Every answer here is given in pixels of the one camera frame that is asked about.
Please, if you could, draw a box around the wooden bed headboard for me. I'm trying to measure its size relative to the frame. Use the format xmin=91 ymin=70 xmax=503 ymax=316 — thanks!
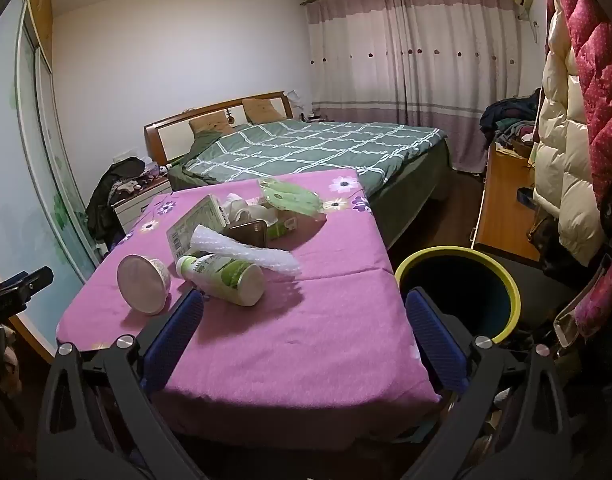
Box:
xmin=144 ymin=91 xmax=289 ymax=166

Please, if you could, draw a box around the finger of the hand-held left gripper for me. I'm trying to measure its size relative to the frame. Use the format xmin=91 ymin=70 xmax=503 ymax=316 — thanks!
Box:
xmin=0 ymin=266 xmax=54 ymax=318

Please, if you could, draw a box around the small pink white clutter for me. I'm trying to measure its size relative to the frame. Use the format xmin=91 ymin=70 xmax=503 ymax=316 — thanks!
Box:
xmin=113 ymin=167 xmax=162 ymax=195

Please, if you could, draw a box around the wardrobe with sliding doors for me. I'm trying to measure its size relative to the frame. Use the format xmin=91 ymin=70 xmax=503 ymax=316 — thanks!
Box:
xmin=0 ymin=0 xmax=107 ymax=361

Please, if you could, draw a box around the green foil packet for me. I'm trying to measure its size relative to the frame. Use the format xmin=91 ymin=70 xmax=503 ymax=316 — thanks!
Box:
xmin=257 ymin=177 xmax=323 ymax=218

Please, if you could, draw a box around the yellow rimmed dark bin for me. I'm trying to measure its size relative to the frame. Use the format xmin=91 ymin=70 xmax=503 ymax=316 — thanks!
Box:
xmin=395 ymin=246 xmax=522 ymax=346

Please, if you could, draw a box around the pink white striped curtain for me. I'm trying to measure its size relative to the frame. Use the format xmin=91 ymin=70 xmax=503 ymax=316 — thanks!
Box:
xmin=306 ymin=0 xmax=512 ymax=173

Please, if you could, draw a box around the pile of mixed clothes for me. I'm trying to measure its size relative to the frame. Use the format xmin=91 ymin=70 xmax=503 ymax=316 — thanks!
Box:
xmin=480 ymin=87 xmax=542 ymax=148

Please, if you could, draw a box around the pink floral tablecloth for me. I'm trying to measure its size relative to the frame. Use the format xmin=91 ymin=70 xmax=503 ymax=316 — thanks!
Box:
xmin=56 ymin=169 xmax=443 ymax=411

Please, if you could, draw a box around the dark clothes heap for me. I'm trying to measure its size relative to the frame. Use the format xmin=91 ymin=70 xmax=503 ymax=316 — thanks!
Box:
xmin=86 ymin=156 xmax=147 ymax=253

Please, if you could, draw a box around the white bubble wrap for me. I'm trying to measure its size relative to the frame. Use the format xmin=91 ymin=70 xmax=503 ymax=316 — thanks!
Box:
xmin=188 ymin=226 xmax=303 ymax=277

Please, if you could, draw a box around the bed with green plaid cover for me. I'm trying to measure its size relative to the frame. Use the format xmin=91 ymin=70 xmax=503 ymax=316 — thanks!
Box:
xmin=167 ymin=119 xmax=449 ymax=253

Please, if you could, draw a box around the small green white container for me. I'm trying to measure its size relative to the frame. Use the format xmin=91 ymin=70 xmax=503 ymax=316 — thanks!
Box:
xmin=266 ymin=212 xmax=301 ymax=241

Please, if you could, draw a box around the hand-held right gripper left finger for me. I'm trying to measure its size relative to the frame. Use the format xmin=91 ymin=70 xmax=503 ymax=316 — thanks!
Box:
xmin=36 ymin=287 xmax=207 ymax=480

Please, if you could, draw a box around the white tissue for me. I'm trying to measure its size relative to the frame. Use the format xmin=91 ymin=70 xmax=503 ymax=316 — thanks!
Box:
xmin=225 ymin=192 xmax=269 ymax=223

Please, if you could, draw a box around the white nightstand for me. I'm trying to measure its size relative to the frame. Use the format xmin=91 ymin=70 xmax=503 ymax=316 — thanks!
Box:
xmin=110 ymin=177 xmax=173 ymax=246

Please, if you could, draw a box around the cream down jacket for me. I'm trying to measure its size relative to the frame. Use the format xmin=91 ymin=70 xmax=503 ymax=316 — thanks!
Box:
xmin=531 ymin=25 xmax=612 ymax=266

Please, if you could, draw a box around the white printed paper cup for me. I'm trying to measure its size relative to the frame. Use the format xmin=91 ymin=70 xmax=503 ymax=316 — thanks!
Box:
xmin=117 ymin=255 xmax=172 ymax=316

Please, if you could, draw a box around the brown shiny packet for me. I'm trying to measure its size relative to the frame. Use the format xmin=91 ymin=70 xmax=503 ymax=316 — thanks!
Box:
xmin=223 ymin=219 xmax=269 ymax=250

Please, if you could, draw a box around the brown patterned bag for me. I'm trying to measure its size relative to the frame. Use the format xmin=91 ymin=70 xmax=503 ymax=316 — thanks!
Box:
xmin=528 ymin=205 xmax=562 ymax=257

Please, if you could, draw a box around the brown pillow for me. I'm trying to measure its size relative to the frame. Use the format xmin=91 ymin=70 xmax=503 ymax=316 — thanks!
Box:
xmin=241 ymin=99 xmax=287 ymax=123
xmin=188 ymin=114 xmax=237 ymax=137

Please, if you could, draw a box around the green white plastic bottle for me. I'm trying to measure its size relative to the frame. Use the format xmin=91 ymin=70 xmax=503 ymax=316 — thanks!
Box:
xmin=176 ymin=254 xmax=265 ymax=307

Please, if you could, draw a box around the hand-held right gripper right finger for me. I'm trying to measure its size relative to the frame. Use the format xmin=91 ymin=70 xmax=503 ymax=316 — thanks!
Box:
xmin=403 ymin=287 xmax=574 ymax=480

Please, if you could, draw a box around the wooden sideboard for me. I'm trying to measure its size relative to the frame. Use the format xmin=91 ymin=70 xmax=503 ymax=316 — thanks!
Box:
xmin=473 ymin=142 xmax=547 ymax=261

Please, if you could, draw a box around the white green carton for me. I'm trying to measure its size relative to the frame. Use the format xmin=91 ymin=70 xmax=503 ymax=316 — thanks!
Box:
xmin=166 ymin=195 xmax=232 ymax=262

